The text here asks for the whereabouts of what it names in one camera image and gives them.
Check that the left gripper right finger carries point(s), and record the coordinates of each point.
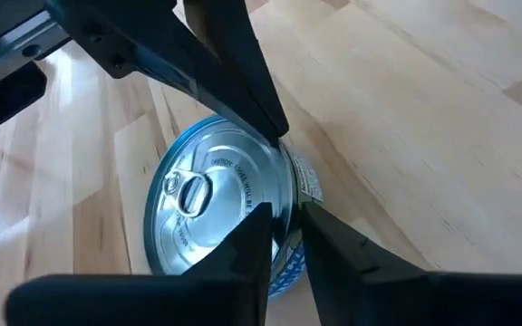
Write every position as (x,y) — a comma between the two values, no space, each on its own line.
(401,299)

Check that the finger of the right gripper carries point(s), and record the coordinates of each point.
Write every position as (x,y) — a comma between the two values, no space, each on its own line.
(238,50)
(152,41)

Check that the pull-tab blue-labelled seafood can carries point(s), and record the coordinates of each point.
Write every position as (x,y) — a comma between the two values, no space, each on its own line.
(225,181)

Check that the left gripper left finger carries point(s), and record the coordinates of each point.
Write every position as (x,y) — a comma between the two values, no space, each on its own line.
(152,301)

